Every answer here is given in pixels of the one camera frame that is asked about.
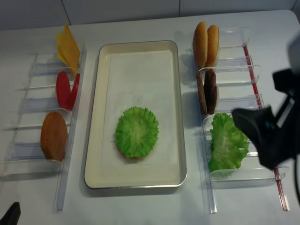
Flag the red tomato slice front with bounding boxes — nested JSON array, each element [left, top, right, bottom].
[[68, 73, 80, 111]]

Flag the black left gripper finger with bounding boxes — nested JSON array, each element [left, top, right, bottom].
[[0, 202, 21, 225]]

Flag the red tomato slice rear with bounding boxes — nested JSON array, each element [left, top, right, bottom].
[[56, 71, 71, 110]]

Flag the bun top left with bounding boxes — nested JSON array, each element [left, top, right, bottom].
[[193, 22, 208, 68]]

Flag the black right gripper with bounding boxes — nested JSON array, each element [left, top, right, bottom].
[[232, 69, 300, 170]]

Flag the green lettuce leaf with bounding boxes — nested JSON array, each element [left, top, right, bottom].
[[209, 113, 249, 172], [115, 106, 159, 157]]

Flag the bun top right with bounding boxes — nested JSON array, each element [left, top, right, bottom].
[[205, 25, 219, 67]]

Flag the clear right acrylic rack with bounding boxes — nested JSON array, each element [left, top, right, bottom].
[[189, 26, 289, 213]]

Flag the yellow cheese slices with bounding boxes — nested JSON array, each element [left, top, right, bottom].
[[56, 24, 80, 76]]

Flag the green lettuce leaf in rack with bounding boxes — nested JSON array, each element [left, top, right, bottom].
[[209, 113, 249, 172]]

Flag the brown meat patty left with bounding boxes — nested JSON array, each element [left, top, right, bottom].
[[196, 71, 208, 115]]

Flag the red tomato slice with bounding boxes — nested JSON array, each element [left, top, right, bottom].
[[56, 71, 71, 110], [68, 73, 80, 111]]

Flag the clear acrylic rack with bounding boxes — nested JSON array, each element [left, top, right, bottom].
[[0, 52, 82, 213], [189, 26, 289, 213]]

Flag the cream metal tray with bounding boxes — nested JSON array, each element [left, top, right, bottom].
[[84, 40, 187, 189]]

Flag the clear left acrylic rack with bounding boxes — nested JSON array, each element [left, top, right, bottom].
[[0, 52, 82, 213]]

